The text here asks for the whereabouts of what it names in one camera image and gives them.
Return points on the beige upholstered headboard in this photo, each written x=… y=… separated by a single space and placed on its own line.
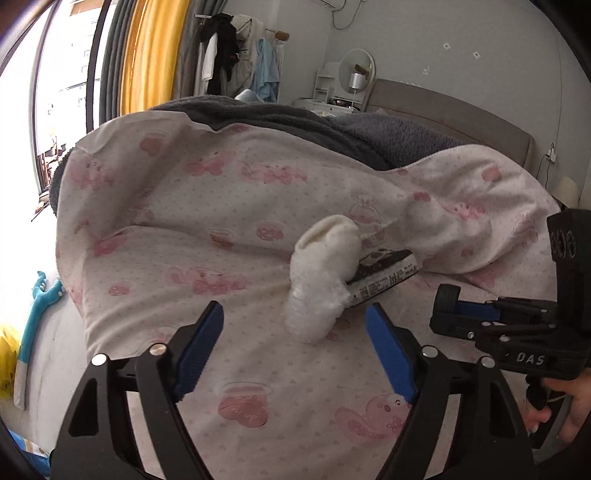
x=438 y=110

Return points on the yellow curtain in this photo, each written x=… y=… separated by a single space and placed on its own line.
x=152 y=55

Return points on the light blue hanging shirt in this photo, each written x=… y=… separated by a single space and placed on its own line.
x=268 y=74

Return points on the silver shade table lamp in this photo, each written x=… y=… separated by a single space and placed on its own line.
x=355 y=81

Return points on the yellow plastic bag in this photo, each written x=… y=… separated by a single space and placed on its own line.
x=7 y=360

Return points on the black hanging garment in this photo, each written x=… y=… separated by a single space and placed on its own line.
x=226 y=46

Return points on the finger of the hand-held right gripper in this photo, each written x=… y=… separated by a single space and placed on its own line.
x=455 y=325
x=480 y=310

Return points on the beige hanging jacket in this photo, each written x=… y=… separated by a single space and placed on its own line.
x=247 y=55

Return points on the pink printed blanket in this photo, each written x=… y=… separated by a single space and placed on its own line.
x=231 y=230

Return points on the light blue plush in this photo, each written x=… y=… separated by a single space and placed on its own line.
x=247 y=96

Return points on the white vanity table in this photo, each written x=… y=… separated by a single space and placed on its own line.
x=318 y=104

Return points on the round white mirror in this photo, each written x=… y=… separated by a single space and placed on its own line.
x=358 y=60

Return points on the person's right hand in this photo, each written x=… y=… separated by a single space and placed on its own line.
x=577 y=401

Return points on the white charger plug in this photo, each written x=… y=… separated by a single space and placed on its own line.
x=552 y=154

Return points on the white clothes rack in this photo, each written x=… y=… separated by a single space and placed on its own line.
x=272 y=32

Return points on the wide grey curtain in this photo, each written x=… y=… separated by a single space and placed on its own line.
x=187 y=46

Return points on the blue printed packet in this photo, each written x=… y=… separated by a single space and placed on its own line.
x=39 y=456

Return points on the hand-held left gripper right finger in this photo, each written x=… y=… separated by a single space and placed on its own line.
x=392 y=355

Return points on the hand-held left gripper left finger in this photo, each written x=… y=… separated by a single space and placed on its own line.
x=198 y=350

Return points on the white air conditioner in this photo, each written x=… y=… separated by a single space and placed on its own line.
x=332 y=2

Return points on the white hanging garment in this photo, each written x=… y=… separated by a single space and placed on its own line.
x=207 y=64

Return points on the grey fleece blanket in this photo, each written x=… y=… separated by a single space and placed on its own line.
x=277 y=120

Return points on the narrow grey curtain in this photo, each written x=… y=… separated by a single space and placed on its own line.
x=115 y=55

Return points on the white fuzzy sock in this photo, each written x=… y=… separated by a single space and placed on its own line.
x=318 y=277

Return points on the white desktop organizer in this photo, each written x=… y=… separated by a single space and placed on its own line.
x=325 y=83

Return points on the cream bedside lamp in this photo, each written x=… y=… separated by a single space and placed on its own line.
x=567 y=191

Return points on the black framed balcony door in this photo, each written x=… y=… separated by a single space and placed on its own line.
x=69 y=69

